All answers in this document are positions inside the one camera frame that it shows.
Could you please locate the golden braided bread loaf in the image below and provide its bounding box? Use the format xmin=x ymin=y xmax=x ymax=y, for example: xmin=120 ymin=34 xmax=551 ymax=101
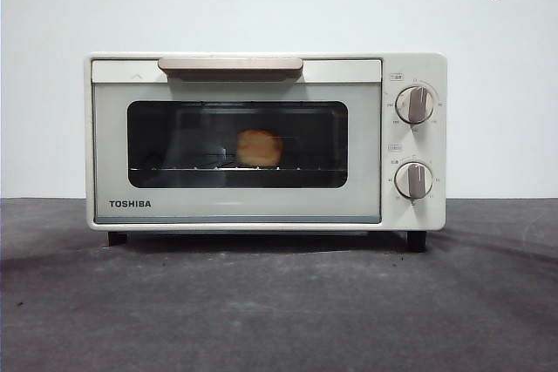
xmin=235 ymin=128 xmax=285 ymax=168

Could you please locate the glass oven door with handle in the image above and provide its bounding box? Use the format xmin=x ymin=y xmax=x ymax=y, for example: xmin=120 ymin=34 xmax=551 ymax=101
xmin=91 ymin=57 xmax=384 ymax=224

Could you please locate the cream Toshiba toaster oven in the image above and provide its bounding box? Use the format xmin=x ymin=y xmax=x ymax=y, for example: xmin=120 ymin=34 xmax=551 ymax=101
xmin=84 ymin=51 xmax=449 ymax=254

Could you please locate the oven knob with wide dial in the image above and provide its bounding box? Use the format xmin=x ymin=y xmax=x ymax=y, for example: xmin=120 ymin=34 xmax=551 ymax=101
xmin=394 ymin=86 xmax=436 ymax=125

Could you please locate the oven knob with narrow dial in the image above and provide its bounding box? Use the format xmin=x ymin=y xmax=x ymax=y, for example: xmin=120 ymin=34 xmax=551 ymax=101
xmin=393 ymin=161 xmax=434 ymax=200

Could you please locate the metal wire oven rack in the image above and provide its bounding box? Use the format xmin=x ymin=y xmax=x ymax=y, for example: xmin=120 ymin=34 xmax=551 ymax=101
xmin=128 ymin=152 xmax=348 ymax=172

